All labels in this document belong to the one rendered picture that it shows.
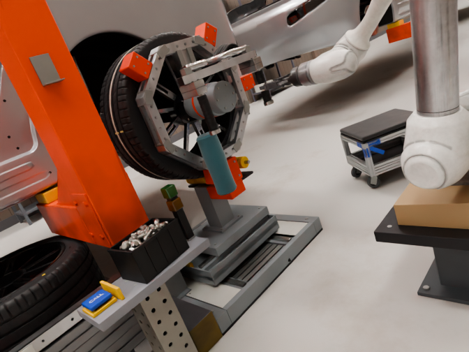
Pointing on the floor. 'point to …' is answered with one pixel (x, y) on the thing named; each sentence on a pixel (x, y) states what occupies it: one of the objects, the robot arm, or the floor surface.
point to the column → (163, 323)
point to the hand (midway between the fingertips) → (264, 86)
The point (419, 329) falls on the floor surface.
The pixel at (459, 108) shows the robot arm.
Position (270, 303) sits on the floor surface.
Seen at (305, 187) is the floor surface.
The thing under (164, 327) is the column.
